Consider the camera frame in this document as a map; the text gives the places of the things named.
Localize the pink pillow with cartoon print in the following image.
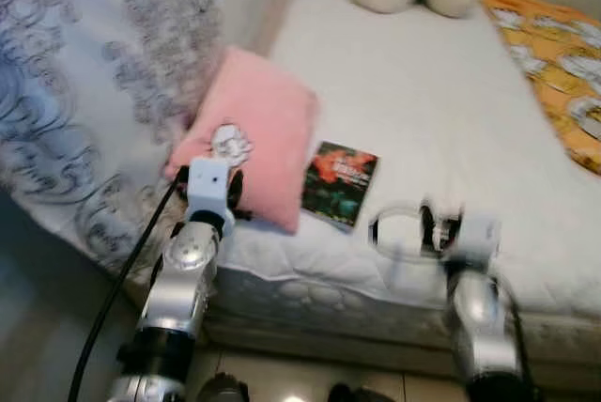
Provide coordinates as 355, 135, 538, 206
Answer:
163, 44, 321, 236

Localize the black and red book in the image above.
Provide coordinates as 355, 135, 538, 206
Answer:
300, 140, 381, 233

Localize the white mattress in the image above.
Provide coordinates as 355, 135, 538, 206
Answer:
186, 0, 601, 377

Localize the black right robot foot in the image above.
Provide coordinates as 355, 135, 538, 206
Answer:
326, 382, 406, 402

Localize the black robot foot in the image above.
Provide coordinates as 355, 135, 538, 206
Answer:
326, 382, 406, 402
192, 373, 251, 402

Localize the grey patterned duvet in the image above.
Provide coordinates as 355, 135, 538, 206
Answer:
0, 0, 285, 273

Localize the black left robot foot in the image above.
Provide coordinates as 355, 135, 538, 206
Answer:
192, 373, 251, 402

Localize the orange cartoon print blanket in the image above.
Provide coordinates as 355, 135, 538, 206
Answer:
483, 0, 601, 178

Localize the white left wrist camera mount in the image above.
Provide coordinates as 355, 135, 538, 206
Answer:
184, 157, 234, 225

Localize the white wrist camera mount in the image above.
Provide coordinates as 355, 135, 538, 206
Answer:
456, 216, 501, 268
184, 157, 234, 225

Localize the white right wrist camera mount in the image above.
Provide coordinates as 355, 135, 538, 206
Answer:
456, 216, 501, 268

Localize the black looped gripper cable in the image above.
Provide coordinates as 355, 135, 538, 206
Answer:
368, 202, 444, 259

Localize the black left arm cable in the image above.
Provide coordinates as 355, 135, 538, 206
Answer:
66, 168, 190, 402

